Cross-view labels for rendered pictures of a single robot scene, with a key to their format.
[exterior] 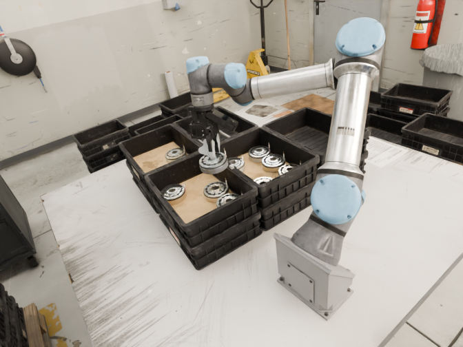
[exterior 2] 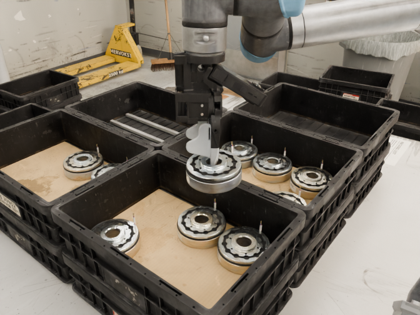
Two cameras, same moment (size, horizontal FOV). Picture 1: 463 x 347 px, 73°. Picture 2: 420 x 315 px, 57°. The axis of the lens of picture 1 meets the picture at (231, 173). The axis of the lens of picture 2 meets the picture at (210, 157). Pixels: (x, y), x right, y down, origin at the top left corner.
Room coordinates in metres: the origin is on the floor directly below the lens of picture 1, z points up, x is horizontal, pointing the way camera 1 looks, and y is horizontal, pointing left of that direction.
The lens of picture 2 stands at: (0.44, 0.32, 1.39)
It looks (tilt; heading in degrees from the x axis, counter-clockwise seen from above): 31 degrees down; 335
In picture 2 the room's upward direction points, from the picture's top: straight up
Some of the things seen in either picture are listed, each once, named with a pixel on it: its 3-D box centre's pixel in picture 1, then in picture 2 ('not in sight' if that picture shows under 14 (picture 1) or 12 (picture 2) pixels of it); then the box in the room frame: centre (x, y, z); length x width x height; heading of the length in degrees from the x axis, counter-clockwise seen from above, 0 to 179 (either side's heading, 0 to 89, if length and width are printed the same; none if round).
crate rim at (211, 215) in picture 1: (197, 184); (177, 215); (0.99, 0.14, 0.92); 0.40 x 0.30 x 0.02; 27
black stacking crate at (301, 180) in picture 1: (261, 164); (259, 171); (1.13, -0.13, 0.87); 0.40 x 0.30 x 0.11; 27
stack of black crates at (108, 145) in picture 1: (109, 154); not in sight; (2.47, 1.02, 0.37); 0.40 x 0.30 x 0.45; 121
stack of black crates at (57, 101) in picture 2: (188, 121); (44, 116); (2.89, 0.33, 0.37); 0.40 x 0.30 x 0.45; 121
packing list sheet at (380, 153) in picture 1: (367, 147); (359, 140); (1.37, -0.72, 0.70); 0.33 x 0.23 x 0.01; 31
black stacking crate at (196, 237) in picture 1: (200, 194); (178, 235); (0.99, 0.14, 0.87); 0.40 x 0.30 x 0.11; 27
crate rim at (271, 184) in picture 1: (260, 154); (260, 154); (1.13, -0.13, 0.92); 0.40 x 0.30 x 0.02; 27
